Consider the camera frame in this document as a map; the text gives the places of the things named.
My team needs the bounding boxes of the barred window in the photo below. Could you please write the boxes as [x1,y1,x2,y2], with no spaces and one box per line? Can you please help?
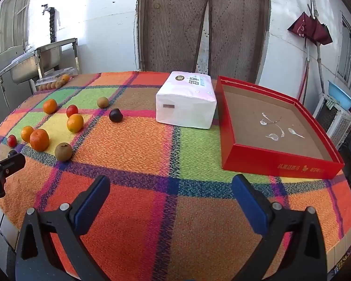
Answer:
[336,15,351,88]

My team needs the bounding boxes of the white air conditioner unit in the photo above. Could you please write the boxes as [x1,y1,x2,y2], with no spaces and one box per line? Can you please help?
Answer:
[311,92,351,150]

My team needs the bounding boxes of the person's brown corduroy trousers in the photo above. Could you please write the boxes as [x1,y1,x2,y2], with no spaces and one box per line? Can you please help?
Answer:
[137,0,271,84]

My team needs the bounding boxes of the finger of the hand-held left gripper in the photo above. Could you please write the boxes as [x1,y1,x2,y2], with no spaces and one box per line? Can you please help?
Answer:
[0,150,26,180]

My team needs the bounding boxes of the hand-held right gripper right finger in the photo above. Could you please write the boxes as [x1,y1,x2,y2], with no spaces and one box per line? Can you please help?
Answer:
[232,174,328,281]

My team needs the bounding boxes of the red long-handled dustpan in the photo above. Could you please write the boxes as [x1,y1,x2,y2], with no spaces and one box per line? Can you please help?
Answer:
[298,59,311,103]

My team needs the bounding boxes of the pale wooden stick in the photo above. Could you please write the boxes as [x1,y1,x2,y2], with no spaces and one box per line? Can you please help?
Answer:
[300,0,325,94]

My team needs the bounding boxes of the white tissue pack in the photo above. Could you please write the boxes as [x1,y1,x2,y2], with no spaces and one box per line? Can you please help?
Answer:
[156,71,217,130]

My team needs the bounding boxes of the black corrugated hose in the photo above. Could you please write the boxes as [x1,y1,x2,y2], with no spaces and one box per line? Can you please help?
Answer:
[48,7,57,43]

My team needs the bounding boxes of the pile of small brown fruits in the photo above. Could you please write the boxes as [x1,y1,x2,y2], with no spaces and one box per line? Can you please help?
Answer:
[38,79,63,91]

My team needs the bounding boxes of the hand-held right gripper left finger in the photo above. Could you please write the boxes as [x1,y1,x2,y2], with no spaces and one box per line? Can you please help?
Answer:
[15,175,117,281]

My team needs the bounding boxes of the stainless steel sink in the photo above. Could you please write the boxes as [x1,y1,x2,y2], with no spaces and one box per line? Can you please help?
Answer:
[0,37,79,94]

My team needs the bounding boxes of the dark purple plum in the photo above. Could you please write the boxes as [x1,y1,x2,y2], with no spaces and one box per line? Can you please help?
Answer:
[109,108,124,123]

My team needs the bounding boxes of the grey framed window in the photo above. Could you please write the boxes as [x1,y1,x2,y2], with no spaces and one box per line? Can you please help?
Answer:
[0,0,33,53]

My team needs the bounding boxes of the maroon folded umbrella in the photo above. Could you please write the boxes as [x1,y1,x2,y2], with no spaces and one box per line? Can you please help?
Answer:
[287,12,333,46]

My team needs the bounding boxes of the white tiled table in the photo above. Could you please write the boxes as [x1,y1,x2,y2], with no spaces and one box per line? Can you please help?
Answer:
[0,199,351,281]

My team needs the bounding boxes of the blue plastic basin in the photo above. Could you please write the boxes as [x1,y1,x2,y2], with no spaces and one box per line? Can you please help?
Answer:
[328,80,351,110]

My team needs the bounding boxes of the clear plastic clamshell container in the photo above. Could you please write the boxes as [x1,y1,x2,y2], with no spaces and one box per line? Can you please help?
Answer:
[35,67,77,92]

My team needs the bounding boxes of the red cardboard box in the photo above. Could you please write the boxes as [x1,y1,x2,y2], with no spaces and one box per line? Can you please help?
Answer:
[215,75,345,180]

